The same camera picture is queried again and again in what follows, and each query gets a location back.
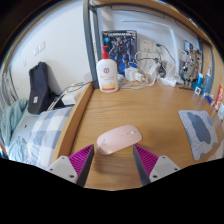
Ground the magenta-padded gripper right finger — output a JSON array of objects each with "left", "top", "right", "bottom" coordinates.
[{"left": 132, "top": 144, "right": 181, "bottom": 187}]

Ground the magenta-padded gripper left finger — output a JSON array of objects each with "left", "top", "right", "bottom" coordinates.
[{"left": 46, "top": 143, "right": 95, "bottom": 188}]

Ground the pink computer mouse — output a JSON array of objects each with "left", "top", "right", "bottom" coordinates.
[{"left": 96, "top": 124, "right": 143, "bottom": 156}]

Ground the grey cloud-print mouse pad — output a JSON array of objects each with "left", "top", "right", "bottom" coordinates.
[{"left": 177, "top": 109, "right": 219, "bottom": 162}]

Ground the blue white plaid pillow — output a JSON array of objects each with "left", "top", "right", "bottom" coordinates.
[{"left": 24, "top": 105, "right": 74, "bottom": 169}]

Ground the teal blanket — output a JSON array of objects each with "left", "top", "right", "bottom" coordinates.
[{"left": 0, "top": 98, "right": 29, "bottom": 158}]

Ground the white power strip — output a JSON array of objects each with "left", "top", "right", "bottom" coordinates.
[{"left": 61, "top": 91, "right": 81, "bottom": 106}]

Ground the blue snack packet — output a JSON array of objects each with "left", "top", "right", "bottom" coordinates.
[{"left": 204, "top": 94, "right": 216, "bottom": 105}]

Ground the black bag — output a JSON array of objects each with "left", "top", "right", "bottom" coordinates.
[{"left": 27, "top": 61, "right": 56, "bottom": 115}]

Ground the red yellow chip can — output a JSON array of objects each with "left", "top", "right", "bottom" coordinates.
[{"left": 214, "top": 83, "right": 224, "bottom": 111}]

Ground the small blue white-capped bottle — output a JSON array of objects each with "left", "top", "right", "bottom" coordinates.
[{"left": 196, "top": 73, "right": 204, "bottom": 89}]

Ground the white charger block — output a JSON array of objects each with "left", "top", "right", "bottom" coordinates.
[{"left": 124, "top": 67, "right": 138, "bottom": 82}]

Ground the white red-pump lotion bottle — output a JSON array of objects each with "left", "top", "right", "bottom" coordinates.
[{"left": 95, "top": 45, "right": 120, "bottom": 94}]

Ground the tan robot model figure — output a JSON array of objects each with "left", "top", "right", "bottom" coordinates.
[{"left": 181, "top": 49, "right": 203, "bottom": 86}]

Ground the blue robot model kit box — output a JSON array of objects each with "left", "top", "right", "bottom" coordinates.
[{"left": 101, "top": 29, "right": 138, "bottom": 76}]

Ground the white wall switch plate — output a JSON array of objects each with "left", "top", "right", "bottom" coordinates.
[{"left": 33, "top": 41, "right": 46, "bottom": 56}]

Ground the white wall socket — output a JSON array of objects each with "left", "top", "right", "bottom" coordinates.
[{"left": 139, "top": 38, "right": 158, "bottom": 54}]

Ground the grey metal desk frame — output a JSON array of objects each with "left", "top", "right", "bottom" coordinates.
[{"left": 82, "top": 0, "right": 214, "bottom": 89}]

